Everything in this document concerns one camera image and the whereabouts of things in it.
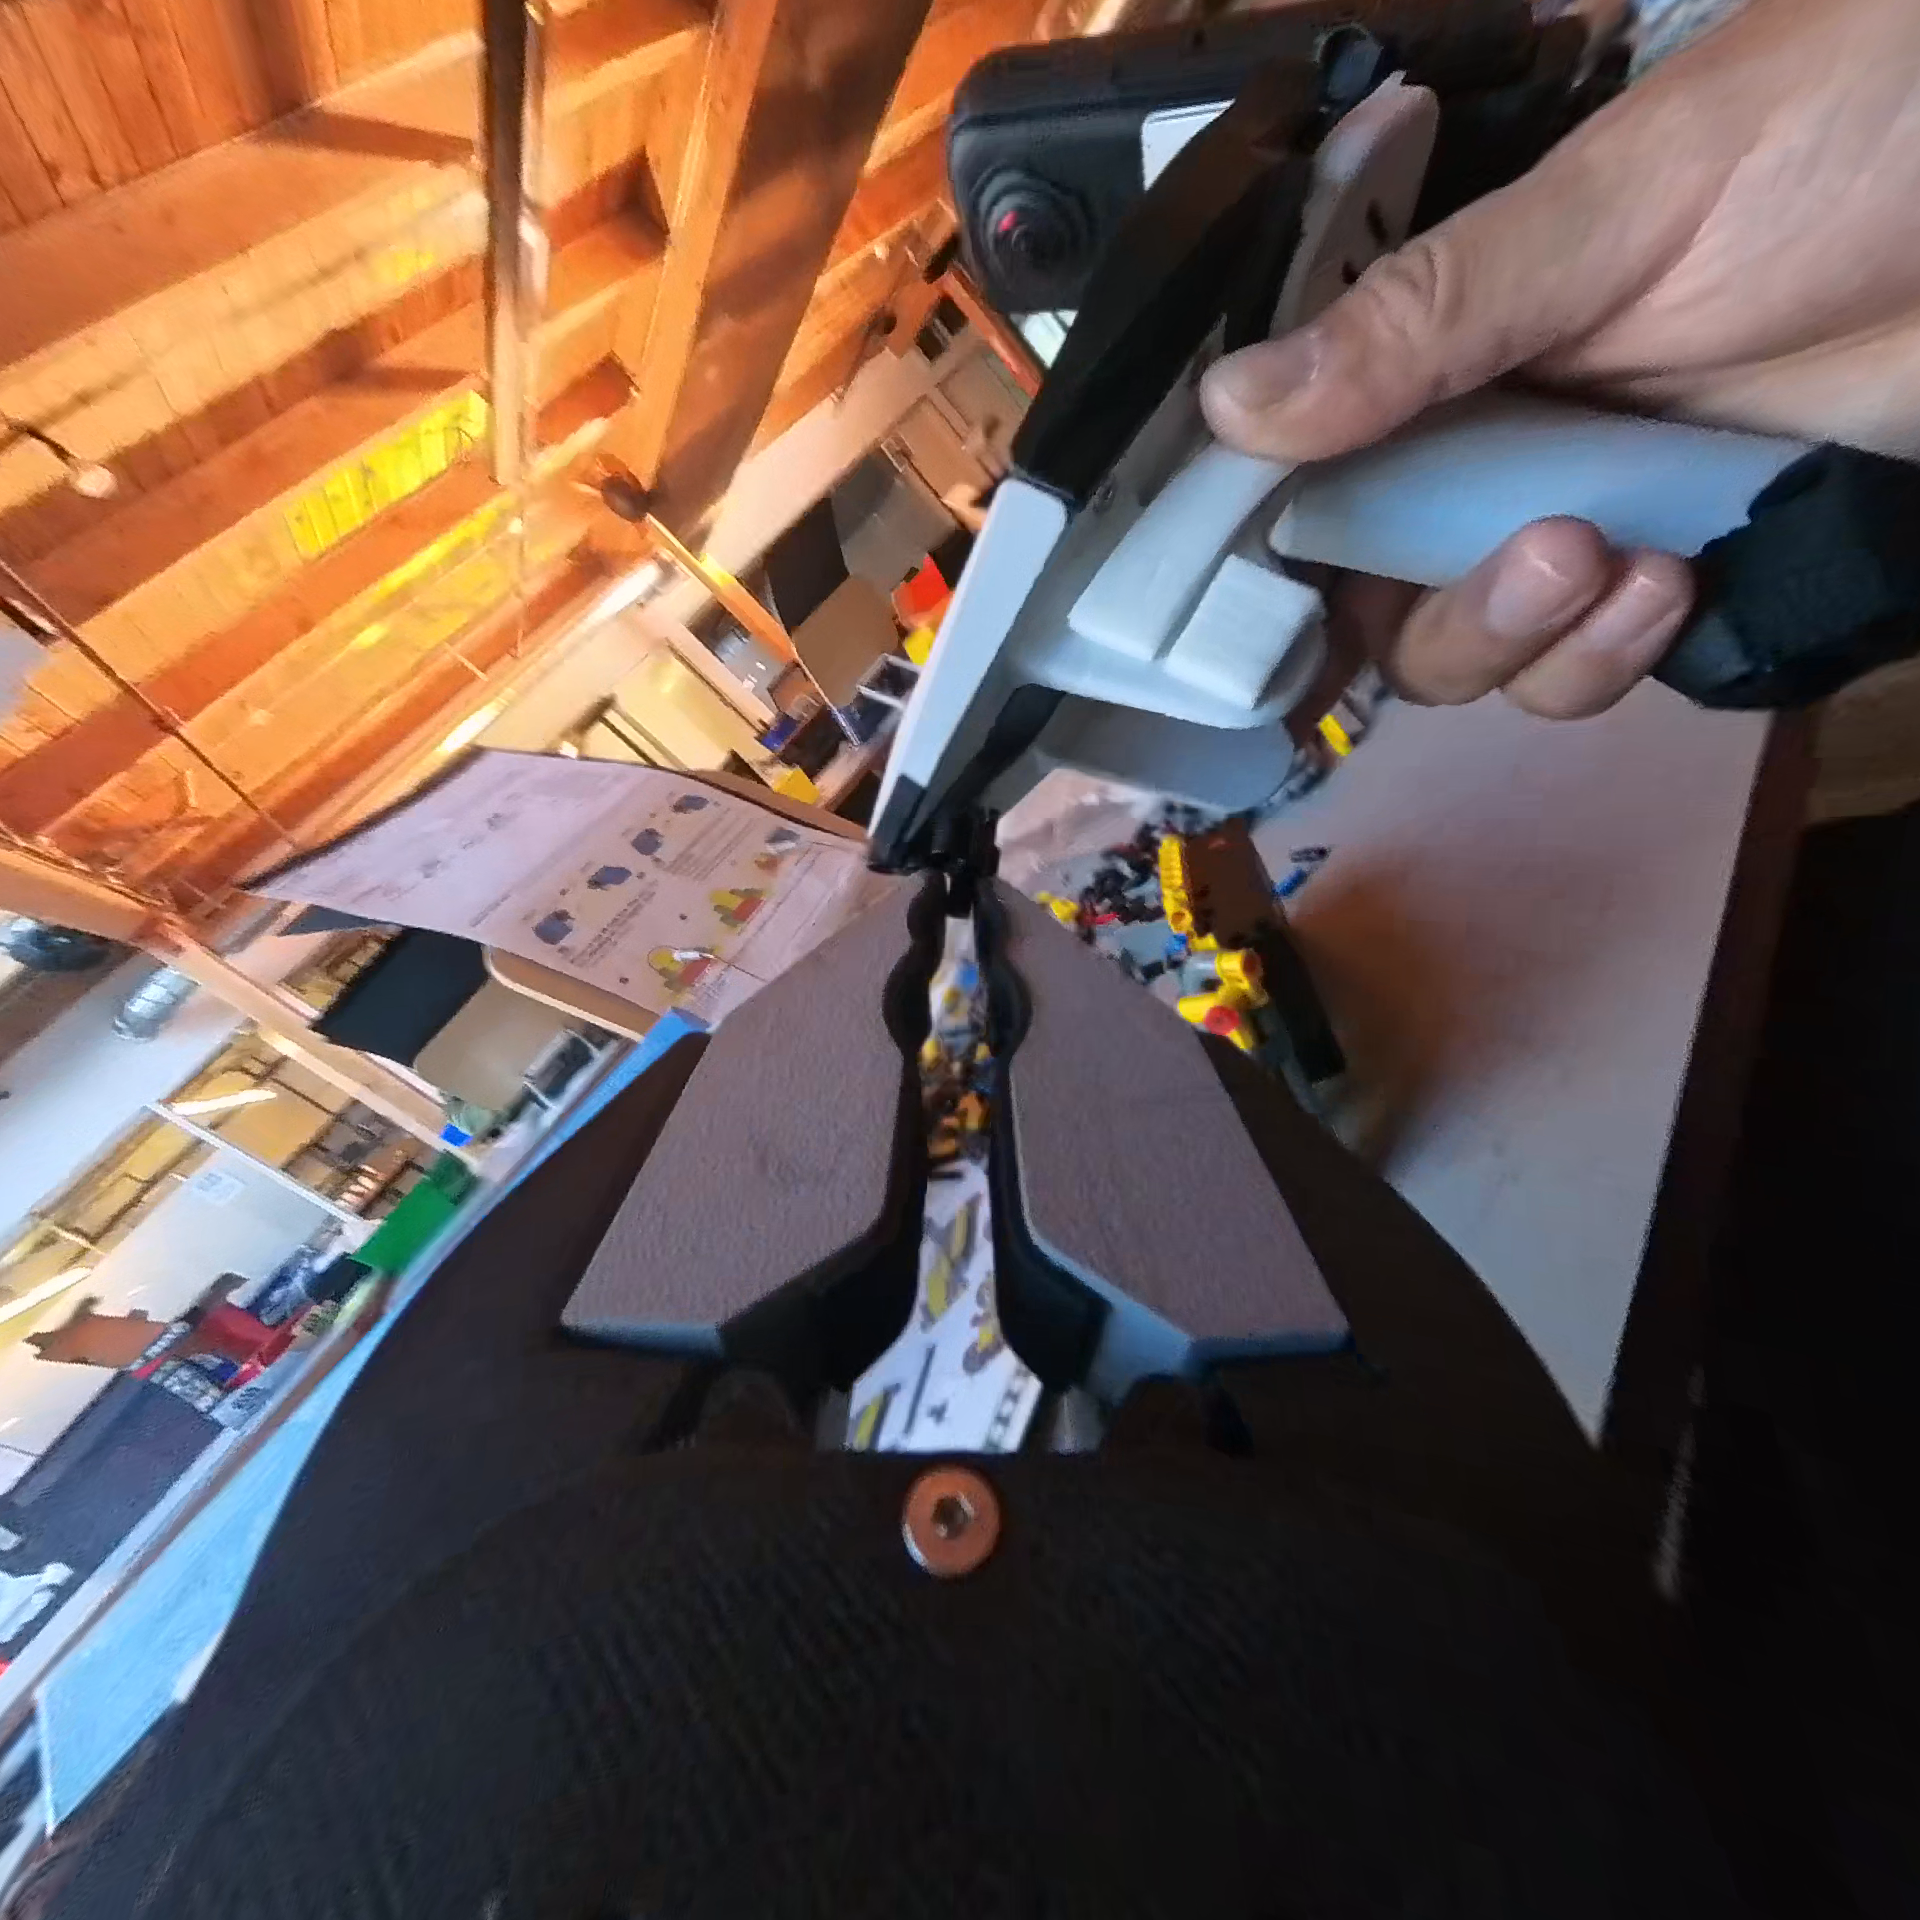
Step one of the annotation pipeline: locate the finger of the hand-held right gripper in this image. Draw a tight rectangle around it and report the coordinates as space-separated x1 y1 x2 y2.
867 477 1075 875

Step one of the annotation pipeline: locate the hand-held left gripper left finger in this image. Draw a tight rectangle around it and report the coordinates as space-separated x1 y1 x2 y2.
563 871 943 1389

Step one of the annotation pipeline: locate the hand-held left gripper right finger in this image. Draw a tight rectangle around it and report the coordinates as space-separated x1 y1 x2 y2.
977 882 1353 1403

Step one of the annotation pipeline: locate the yellow grey toy vehicle model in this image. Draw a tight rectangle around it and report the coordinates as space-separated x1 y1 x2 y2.
1042 824 1347 1120

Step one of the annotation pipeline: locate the black connector piece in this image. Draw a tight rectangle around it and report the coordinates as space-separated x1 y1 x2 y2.
885 810 1003 939

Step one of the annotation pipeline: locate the person's right hand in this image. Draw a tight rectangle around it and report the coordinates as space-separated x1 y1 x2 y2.
1197 37 1920 725

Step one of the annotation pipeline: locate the pile of small building parts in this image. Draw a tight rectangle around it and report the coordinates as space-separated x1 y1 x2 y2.
920 816 1186 1173

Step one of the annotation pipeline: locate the open instruction booklet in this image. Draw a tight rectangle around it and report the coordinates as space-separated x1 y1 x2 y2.
849 1170 1041 1455

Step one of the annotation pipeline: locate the green plastic bin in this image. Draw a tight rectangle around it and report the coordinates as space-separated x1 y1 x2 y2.
352 1152 484 1281

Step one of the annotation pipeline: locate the white printed sign board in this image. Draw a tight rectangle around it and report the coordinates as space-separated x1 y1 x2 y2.
248 747 917 1037

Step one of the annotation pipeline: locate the person's black clothed body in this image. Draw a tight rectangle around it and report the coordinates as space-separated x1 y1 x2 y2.
1605 705 1920 1920

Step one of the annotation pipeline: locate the blue kit box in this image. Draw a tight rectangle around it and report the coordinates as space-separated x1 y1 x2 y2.
29 1012 706 1833

